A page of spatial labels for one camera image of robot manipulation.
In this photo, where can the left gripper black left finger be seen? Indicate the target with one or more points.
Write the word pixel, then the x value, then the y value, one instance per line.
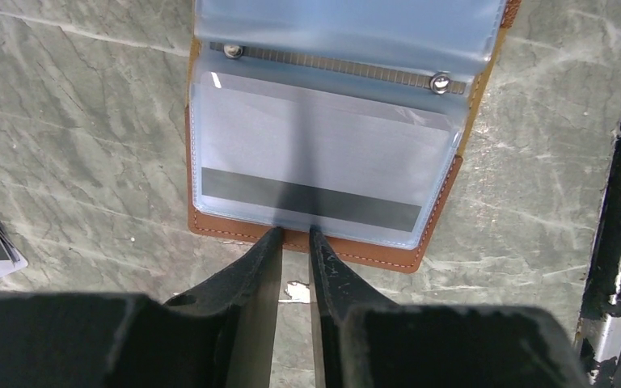
pixel 219 333

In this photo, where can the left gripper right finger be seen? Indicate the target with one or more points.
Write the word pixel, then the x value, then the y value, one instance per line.
pixel 364 339

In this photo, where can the brown leather card holder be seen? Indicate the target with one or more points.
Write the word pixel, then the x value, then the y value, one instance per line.
pixel 387 258

